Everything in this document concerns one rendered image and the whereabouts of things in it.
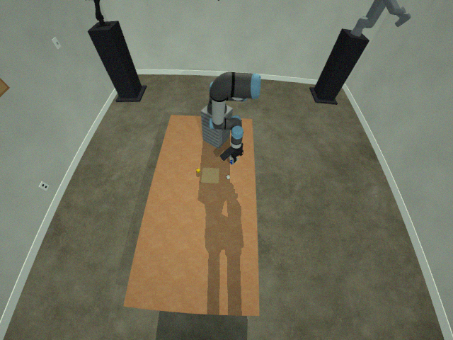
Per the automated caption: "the tan square mat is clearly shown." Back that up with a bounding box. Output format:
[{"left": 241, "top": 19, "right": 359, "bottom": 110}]
[{"left": 201, "top": 167, "right": 219, "bottom": 183}]

